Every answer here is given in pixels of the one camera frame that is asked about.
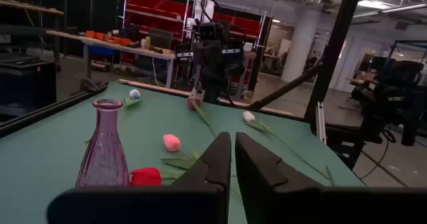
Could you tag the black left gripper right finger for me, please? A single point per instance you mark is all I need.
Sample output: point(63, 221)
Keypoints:
point(257, 170)

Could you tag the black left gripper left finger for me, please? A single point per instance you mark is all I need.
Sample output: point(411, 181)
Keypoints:
point(218, 164)

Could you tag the pink artificial tulip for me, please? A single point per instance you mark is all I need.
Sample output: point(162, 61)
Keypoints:
point(171, 142)

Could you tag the white artificial tulip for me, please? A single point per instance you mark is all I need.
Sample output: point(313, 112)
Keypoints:
point(248, 116)

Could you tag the dark red artificial tulip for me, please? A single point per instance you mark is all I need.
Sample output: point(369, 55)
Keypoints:
point(194, 104)

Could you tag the red and pink tulips bouquet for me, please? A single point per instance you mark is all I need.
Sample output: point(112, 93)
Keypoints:
point(145, 176)

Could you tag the pale blue artificial tulip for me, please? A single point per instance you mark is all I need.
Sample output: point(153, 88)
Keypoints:
point(134, 94)

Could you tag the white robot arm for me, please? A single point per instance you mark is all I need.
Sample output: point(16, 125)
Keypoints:
point(205, 4)

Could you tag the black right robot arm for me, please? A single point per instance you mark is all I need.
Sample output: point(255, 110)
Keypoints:
point(213, 90)

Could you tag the purple ribbed glass vase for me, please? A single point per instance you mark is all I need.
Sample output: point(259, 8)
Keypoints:
point(103, 150)

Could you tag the white round column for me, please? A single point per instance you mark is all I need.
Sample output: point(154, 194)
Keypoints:
point(300, 47)

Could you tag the dark grey box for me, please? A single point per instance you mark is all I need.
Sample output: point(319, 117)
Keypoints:
point(160, 38)

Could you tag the metal rack with red bins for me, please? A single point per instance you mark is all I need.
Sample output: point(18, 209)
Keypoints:
point(150, 5)

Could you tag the wooden workbench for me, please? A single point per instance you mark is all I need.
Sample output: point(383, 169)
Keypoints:
point(133, 49)

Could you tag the orange plastic part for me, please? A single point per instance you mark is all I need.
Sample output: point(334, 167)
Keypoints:
point(125, 42)
point(113, 40)
point(100, 36)
point(90, 34)

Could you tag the blue storage bin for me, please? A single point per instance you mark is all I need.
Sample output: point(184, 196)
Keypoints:
point(103, 50)

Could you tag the black table clamp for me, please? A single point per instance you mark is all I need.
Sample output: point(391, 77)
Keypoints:
point(88, 85)

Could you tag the green table mat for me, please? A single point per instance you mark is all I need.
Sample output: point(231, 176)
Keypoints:
point(50, 157)

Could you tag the black office chair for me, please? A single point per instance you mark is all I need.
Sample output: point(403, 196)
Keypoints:
point(403, 74)

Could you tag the fluorescent ceiling light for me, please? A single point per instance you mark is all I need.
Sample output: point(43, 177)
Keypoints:
point(400, 9)

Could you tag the black cabinet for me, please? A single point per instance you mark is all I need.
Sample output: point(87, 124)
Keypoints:
point(26, 84)

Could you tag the wooden shelf board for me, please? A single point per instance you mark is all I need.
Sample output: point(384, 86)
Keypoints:
point(30, 6)

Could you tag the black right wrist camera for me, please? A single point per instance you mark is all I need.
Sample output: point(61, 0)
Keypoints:
point(213, 30)

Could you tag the white metal bracket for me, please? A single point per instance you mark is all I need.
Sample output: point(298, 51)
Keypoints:
point(320, 124)
point(195, 93)

